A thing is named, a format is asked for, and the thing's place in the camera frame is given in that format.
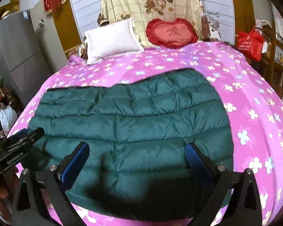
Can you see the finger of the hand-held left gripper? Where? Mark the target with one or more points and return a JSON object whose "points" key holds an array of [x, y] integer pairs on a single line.
{"points": [[30, 135], [16, 135]]}

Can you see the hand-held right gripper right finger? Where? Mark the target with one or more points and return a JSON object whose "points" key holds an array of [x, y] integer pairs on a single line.
{"points": [[194, 160]]}

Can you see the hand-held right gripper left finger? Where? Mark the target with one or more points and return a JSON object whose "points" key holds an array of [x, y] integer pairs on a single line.
{"points": [[76, 162]]}

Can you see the dark green puffer jacket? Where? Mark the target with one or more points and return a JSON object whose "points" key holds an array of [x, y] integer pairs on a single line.
{"points": [[132, 122]]}

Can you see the white plastic bag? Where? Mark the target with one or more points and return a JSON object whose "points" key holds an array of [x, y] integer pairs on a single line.
{"points": [[7, 117]]}

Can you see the grey refrigerator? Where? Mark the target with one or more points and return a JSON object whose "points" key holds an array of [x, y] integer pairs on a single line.
{"points": [[23, 58]]}

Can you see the purple floral bed sheet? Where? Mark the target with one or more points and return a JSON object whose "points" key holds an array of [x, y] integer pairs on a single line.
{"points": [[250, 103]]}

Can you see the wooden bed headboard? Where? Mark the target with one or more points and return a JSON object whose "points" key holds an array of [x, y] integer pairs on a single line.
{"points": [[63, 30]]}

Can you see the white pillow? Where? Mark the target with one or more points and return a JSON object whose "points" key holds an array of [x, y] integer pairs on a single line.
{"points": [[110, 40]]}

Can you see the red shopping bag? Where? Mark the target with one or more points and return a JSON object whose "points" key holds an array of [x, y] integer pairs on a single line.
{"points": [[250, 43]]}

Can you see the red heart-shaped cushion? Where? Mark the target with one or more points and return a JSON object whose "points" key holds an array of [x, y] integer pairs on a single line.
{"points": [[171, 33]]}

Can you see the wooden shelf rack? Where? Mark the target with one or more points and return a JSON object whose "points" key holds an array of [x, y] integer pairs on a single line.
{"points": [[277, 51]]}

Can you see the cream floral quilt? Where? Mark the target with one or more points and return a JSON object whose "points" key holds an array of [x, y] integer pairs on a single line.
{"points": [[129, 2]]}

